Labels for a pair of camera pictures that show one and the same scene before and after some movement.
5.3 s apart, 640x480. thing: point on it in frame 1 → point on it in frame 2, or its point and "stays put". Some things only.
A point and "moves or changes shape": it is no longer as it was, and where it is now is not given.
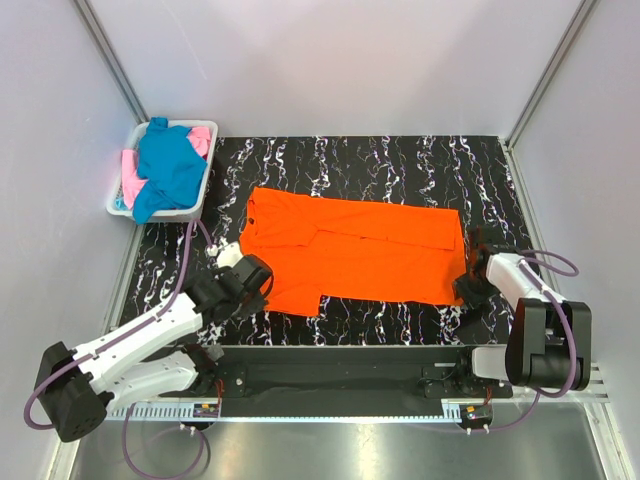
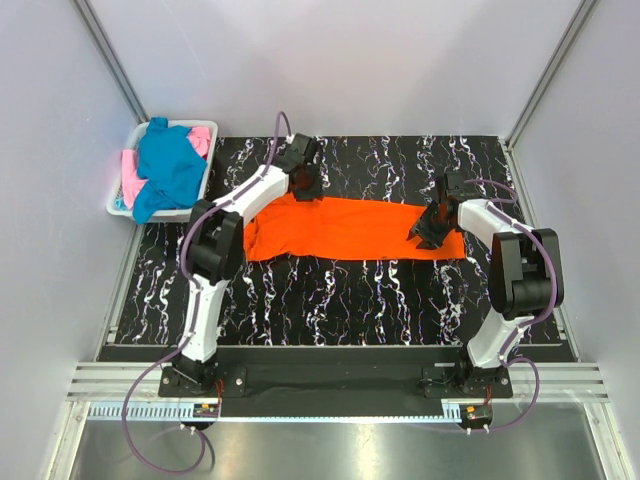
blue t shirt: x=173 y=167 stays put
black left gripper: x=257 y=304 → x=316 y=191
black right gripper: x=460 y=288 → x=430 y=240
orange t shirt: x=326 y=246 moves or changes shape
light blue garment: x=119 y=204 stays put
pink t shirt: x=200 y=137 stays put
